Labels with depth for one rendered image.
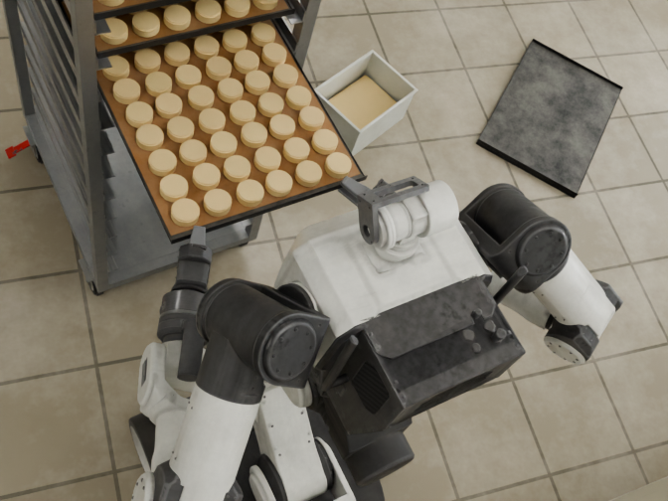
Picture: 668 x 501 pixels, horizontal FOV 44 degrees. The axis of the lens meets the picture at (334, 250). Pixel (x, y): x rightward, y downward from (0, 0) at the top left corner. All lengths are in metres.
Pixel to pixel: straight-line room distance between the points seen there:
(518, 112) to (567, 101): 0.23
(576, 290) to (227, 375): 0.57
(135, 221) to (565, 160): 1.56
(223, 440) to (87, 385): 1.31
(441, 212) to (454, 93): 2.08
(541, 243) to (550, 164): 1.88
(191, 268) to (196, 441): 0.39
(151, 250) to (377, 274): 1.33
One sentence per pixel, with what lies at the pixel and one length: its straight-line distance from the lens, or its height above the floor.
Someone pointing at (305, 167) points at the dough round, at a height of 0.97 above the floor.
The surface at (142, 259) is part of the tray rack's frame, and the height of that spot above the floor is 0.15.
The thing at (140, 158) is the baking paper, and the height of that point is 0.95.
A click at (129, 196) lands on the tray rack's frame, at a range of 2.45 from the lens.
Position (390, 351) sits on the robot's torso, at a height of 1.28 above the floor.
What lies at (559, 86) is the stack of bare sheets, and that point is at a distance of 3.32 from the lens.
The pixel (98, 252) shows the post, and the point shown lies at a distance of 2.13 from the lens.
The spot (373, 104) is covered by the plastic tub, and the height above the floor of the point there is 0.06.
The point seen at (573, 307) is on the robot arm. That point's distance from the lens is 1.35.
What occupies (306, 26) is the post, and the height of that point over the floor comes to 1.02.
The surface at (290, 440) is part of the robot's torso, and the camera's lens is 1.93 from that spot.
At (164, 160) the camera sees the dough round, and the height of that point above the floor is 0.97.
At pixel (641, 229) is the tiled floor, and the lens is 3.12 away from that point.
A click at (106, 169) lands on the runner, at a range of 1.86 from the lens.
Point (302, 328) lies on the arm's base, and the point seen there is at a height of 1.31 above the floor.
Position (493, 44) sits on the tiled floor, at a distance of 3.36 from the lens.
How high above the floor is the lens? 2.23
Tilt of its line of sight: 59 degrees down
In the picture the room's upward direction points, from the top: 24 degrees clockwise
